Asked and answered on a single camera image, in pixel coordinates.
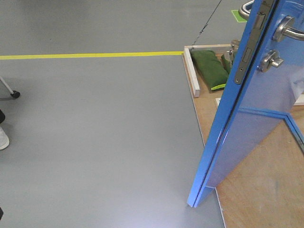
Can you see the blue door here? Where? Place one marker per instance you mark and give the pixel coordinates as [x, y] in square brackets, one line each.
[248, 112]

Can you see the far white border batten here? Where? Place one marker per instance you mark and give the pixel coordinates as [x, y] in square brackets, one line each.
[190, 69]

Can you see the left green sandbag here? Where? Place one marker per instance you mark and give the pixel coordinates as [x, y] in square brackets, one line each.
[211, 69]

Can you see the green sandbag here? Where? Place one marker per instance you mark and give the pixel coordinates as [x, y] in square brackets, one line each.
[227, 60]
[211, 69]

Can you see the right green sandbag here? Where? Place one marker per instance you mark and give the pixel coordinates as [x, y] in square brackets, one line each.
[227, 60]

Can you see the green floor sign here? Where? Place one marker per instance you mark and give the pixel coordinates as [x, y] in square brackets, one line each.
[237, 16]

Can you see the silver thumb turn lock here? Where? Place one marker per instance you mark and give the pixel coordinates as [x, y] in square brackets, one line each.
[271, 59]

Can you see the steel lock faceplate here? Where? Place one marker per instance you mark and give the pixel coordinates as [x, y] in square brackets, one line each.
[260, 21]

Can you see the wheeled grey metal chair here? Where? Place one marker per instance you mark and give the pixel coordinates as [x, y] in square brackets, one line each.
[13, 93]

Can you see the plywood base platform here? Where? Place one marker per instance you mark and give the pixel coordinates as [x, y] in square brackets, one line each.
[266, 189]

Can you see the far white wooden brace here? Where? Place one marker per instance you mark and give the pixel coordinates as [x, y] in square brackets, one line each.
[299, 101]

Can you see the person in black trousers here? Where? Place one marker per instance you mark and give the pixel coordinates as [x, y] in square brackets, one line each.
[2, 116]

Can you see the white right sneaker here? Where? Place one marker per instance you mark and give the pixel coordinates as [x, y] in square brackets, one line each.
[4, 140]

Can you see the black robot part lower left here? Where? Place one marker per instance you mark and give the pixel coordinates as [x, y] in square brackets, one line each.
[1, 213]

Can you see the silver outer door handle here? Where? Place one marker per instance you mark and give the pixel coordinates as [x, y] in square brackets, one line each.
[245, 9]

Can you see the silver door lever handle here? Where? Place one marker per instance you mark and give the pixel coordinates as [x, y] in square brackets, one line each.
[285, 29]

